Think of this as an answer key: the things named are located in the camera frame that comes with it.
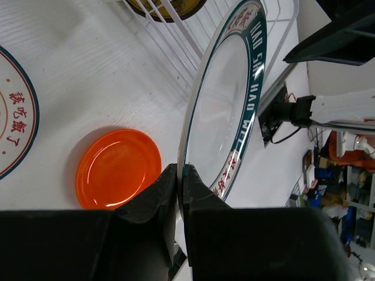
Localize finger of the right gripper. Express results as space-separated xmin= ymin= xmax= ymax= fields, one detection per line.
xmin=284 ymin=11 xmax=374 ymax=66

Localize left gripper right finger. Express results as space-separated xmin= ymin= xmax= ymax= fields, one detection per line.
xmin=183 ymin=165 xmax=351 ymax=280

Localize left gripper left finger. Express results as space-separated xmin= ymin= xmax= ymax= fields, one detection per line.
xmin=1 ymin=164 xmax=177 ymax=280

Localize orange plastic plate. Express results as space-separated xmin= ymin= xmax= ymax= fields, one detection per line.
xmin=75 ymin=129 xmax=162 ymax=210

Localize white plate dark-blue rim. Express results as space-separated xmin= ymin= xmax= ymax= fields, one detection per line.
xmin=178 ymin=0 xmax=268 ymax=223

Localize white plate orange sunburst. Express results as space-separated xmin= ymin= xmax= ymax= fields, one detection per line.
xmin=1 ymin=47 xmax=40 ymax=179

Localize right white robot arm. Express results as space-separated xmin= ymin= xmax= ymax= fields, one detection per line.
xmin=276 ymin=4 xmax=374 ymax=134

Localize yellow brown front plate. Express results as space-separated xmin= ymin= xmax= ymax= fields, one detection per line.
xmin=127 ymin=0 xmax=207 ymax=23

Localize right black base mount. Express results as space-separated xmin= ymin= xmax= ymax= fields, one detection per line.
xmin=258 ymin=83 xmax=300 ymax=148

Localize white wire dish rack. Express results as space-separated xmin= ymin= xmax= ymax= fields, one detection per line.
xmin=112 ymin=1 xmax=299 ymax=94

